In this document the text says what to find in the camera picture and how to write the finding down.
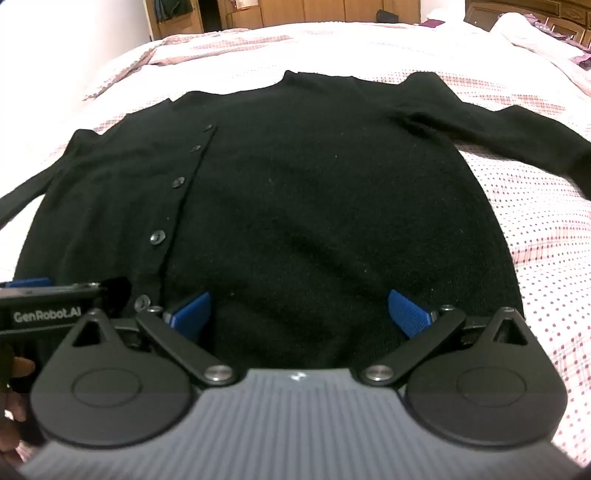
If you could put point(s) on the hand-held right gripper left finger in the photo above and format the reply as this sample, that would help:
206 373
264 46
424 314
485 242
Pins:
193 313

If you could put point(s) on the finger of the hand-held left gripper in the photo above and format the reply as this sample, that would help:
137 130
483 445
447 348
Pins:
25 282

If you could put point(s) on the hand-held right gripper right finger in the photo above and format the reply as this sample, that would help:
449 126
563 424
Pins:
407 314

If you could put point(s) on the black button cardigan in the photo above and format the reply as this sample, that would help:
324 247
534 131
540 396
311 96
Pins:
300 207

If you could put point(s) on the dark hanging clothes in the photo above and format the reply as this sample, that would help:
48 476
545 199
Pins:
173 8

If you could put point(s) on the person's left hand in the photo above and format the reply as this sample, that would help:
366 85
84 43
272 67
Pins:
11 424

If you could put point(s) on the pink plaid blanket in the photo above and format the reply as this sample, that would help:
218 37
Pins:
323 50

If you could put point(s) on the purple cloth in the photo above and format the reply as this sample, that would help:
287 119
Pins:
434 22

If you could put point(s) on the wooden wardrobe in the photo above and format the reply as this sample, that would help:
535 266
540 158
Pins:
323 11

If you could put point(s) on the wooden headboard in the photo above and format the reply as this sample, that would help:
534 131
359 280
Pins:
531 14

